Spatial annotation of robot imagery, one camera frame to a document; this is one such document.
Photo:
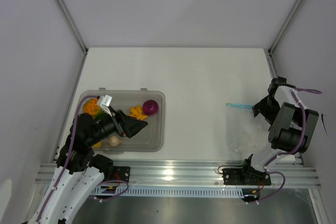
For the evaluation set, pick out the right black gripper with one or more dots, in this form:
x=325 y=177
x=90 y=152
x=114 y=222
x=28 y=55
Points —
x=259 y=107

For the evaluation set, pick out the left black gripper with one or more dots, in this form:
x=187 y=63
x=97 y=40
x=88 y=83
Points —
x=130 y=129

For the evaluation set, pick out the clear zip top bag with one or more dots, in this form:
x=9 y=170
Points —
x=246 y=133

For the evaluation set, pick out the orange toy pineapple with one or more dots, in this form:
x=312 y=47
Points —
x=91 y=108

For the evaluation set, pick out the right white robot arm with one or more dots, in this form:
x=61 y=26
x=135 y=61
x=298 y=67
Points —
x=292 y=125

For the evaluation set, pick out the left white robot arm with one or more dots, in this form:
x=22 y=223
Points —
x=79 y=170

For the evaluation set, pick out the orange toy carrot pieces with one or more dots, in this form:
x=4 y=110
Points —
x=137 y=112

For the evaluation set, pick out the beige toy garlic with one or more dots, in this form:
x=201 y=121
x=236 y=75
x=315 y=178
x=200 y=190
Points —
x=114 y=141

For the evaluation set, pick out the grey translucent plastic bin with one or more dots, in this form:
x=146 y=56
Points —
x=149 y=139

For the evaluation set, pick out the purple toy onion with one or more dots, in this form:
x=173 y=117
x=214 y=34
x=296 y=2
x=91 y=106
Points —
x=150 y=107

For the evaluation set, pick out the yellow toy lemon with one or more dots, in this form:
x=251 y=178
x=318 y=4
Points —
x=97 y=145

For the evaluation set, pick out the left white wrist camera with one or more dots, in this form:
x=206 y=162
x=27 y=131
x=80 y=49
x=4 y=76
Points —
x=104 y=103

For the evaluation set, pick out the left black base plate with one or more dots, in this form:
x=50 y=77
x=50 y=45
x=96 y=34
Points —
x=118 y=173

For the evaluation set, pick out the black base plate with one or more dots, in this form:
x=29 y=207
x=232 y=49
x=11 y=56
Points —
x=239 y=176
x=118 y=173

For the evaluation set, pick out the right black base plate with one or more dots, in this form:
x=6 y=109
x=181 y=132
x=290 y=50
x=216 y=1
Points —
x=239 y=176

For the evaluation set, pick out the white slotted cable duct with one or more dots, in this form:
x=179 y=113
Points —
x=190 y=192

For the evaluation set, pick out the right aluminium frame post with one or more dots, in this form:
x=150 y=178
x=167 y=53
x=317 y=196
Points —
x=294 y=11

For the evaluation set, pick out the aluminium frame post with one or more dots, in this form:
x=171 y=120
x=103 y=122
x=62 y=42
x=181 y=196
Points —
x=294 y=11
x=71 y=25

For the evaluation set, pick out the left aluminium frame post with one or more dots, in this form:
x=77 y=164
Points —
x=71 y=25

